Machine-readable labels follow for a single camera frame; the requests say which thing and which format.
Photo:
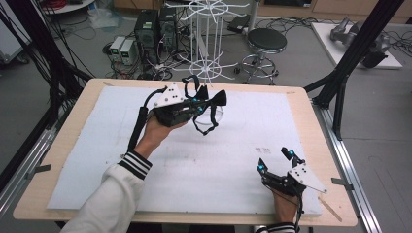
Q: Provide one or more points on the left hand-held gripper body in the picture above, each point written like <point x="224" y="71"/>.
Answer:
<point x="168" y="97"/>

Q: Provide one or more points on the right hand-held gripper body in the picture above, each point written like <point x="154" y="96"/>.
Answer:
<point x="306" y="176"/>

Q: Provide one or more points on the person's right hand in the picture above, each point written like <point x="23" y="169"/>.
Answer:
<point x="285" y="207"/>

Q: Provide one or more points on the person's left hand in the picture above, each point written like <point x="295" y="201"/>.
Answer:
<point x="155" y="136"/>

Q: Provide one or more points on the wooden stick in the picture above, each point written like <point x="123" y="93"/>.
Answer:
<point x="330" y="209"/>

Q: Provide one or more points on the white power supply unit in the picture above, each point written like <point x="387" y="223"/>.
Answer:
<point x="116" y="47"/>
<point x="127" y="51"/>

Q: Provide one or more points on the black computer tower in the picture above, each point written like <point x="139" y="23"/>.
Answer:
<point x="146" y="32"/>
<point x="168" y="27"/>

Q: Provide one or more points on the black power adapter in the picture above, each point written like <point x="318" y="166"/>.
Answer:
<point x="239" y="23"/>

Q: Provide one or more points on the black round stool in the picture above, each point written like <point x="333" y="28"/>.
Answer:
<point x="267" y="39"/>

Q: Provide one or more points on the clear plastic bag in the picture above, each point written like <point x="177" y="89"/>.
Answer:
<point x="105" y="18"/>

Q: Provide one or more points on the white floor board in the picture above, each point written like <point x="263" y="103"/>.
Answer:
<point x="327" y="45"/>

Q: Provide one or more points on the grey robot part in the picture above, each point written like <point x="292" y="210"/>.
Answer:
<point x="343" y="32"/>

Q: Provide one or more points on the aluminium rail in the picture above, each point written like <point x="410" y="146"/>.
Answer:
<point x="350" y="174"/>
<point x="26" y="168"/>

